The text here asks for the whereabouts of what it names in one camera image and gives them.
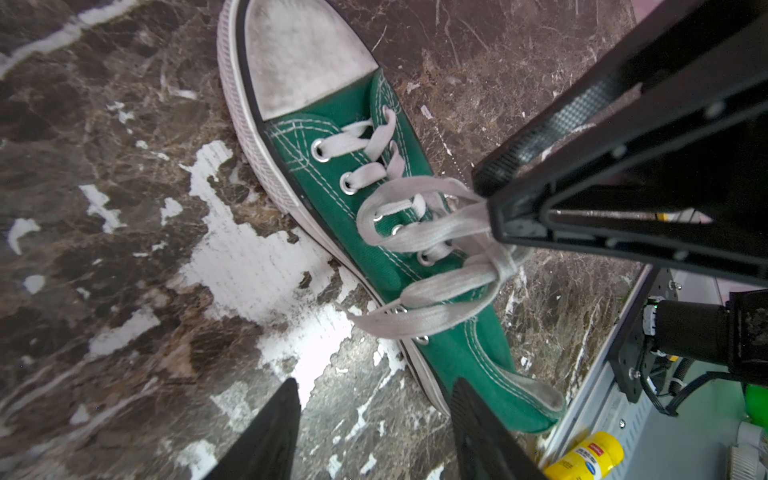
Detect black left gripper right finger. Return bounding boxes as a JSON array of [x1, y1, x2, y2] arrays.
[[450, 378, 546, 480]]

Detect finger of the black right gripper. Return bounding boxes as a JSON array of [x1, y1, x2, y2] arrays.
[[472, 1, 767, 285]]

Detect yellow marker tube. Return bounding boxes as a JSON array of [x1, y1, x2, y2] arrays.
[[543, 432, 625, 480]]

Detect green canvas sneaker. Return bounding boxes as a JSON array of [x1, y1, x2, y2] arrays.
[[217, 1, 566, 434]]

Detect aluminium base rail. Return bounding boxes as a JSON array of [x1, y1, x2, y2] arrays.
[[536, 263, 721, 480]]

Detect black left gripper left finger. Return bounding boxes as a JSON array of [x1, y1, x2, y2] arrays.
[[204, 378, 301, 480]]

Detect white shoelace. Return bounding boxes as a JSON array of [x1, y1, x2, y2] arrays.
[[310, 107, 531, 339]]

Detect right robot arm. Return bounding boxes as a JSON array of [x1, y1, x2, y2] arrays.
[[472, 1, 767, 417]]

